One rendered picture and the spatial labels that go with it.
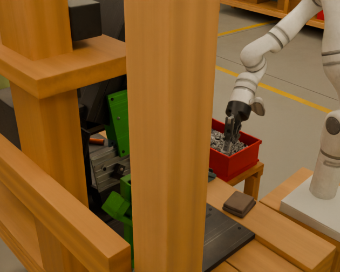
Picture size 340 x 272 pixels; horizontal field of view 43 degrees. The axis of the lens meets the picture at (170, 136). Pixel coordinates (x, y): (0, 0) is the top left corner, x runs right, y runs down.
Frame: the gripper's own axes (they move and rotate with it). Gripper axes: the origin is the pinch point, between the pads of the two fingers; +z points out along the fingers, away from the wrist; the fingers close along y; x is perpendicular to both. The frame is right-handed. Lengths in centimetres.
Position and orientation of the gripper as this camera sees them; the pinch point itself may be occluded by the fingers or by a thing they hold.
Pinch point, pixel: (226, 148)
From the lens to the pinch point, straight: 130.3
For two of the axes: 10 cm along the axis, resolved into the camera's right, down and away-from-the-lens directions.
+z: -3.2, 9.0, -3.1
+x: 9.0, 1.8, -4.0
